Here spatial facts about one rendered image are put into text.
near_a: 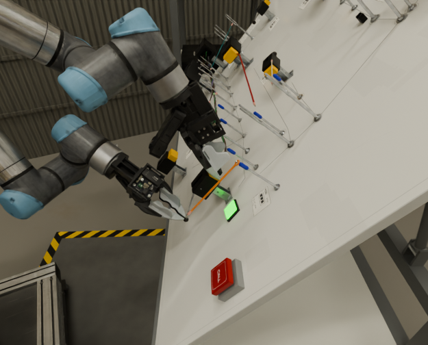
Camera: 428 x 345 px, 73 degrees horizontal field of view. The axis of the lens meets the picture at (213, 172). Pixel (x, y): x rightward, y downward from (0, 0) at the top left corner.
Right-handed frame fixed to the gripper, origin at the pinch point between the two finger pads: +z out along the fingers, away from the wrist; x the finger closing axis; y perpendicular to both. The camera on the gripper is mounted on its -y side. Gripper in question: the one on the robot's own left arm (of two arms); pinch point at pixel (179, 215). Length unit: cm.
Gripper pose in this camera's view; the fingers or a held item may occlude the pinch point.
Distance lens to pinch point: 73.7
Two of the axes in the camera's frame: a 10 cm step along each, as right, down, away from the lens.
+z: 7.9, 6.1, 0.8
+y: 3.2, -3.0, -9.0
